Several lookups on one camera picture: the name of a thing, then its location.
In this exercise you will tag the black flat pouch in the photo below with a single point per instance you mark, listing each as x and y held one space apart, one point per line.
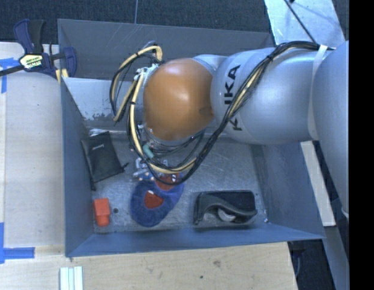
102 159

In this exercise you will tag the grey metal bin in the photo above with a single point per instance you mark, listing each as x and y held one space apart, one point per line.
211 174

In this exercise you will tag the orange-red plastic block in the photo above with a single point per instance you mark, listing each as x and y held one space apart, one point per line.
101 210

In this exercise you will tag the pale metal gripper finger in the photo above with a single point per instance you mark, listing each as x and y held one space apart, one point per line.
141 174
139 163

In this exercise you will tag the black tape dispenser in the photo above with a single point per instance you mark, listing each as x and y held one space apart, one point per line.
229 202

